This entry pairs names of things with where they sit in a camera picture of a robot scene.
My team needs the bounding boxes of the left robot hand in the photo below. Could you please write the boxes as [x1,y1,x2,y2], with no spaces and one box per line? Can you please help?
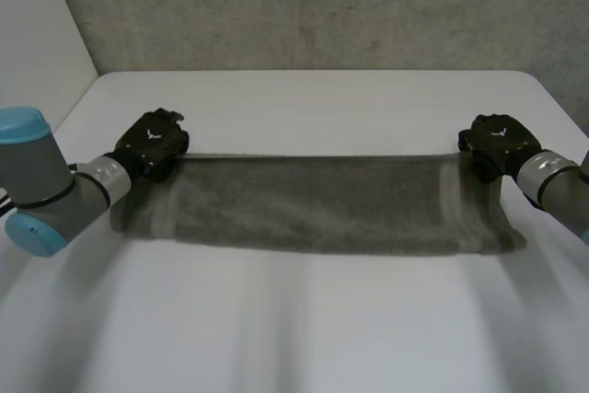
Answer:
[102,108,191,183]

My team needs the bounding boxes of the grey towel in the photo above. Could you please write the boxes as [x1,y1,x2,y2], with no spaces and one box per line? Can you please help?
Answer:
[110,152,527,257]

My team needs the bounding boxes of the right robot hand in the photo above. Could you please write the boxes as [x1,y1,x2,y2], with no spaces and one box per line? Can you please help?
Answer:
[456,113,549,184]

